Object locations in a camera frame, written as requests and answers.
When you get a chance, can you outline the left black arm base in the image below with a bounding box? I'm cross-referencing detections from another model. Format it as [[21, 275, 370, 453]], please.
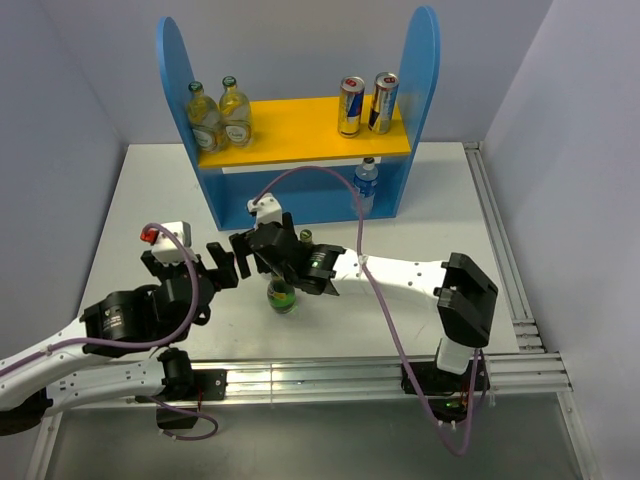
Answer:
[[134, 369, 227, 441]]

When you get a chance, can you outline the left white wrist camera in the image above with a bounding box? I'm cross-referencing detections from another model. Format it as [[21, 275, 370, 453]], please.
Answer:
[[140, 221, 196, 265]]

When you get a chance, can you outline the yellow drink glass bottle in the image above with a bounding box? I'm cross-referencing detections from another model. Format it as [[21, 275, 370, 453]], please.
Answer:
[[187, 81, 228, 153], [218, 76, 253, 148]]

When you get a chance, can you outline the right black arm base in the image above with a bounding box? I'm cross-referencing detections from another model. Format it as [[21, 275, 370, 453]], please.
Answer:
[[400, 357, 491, 424]]

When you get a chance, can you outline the purple cable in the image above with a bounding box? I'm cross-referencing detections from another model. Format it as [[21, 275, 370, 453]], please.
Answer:
[[249, 166, 489, 459], [0, 222, 201, 381]]

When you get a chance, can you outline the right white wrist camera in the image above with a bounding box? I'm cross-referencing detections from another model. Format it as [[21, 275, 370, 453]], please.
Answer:
[[247, 193, 283, 227]]

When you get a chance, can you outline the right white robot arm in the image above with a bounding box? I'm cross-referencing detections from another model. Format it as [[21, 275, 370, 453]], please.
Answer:
[[229, 214, 499, 390]]

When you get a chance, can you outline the Pocari Sweat plastic bottle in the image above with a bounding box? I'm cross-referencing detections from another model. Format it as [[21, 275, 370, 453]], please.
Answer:
[[353, 157, 379, 217]]

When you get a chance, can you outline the Red Bull can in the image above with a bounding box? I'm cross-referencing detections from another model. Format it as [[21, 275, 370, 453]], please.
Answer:
[[338, 76, 365, 137], [368, 72, 399, 134]]

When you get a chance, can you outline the green glass bottle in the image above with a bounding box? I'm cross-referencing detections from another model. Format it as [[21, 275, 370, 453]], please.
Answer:
[[267, 275, 297, 314], [299, 229, 313, 246]]

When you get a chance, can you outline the aluminium mounting rail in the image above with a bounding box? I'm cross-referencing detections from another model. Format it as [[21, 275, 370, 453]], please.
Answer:
[[27, 142, 601, 479]]

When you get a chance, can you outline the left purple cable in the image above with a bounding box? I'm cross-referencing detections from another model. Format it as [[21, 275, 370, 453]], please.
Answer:
[[0, 222, 201, 381]]

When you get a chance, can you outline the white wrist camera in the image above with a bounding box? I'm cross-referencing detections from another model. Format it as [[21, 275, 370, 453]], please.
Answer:
[[247, 193, 283, 227], [140, 221, 196, 265]]

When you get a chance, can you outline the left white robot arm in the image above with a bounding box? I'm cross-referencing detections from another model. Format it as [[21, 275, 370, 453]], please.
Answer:
[[1, 242, 238, 436]]

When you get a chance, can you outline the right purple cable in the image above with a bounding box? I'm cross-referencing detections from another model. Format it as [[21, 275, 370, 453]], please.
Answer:
[[249, 166, 489, 459]]

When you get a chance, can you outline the left yellow drink glass bottle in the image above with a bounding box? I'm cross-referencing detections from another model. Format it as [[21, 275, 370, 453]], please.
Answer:
[[187, 81, 228, 153]]

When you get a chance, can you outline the right yellow drink glass bottle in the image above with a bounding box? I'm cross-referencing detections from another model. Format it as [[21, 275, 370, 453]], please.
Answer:
[[218, 76, 253, 148]]

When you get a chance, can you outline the blue and yellow wooden shelf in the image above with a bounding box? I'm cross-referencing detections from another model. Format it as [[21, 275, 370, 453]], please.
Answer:
[[156, 6, 441, 230]]

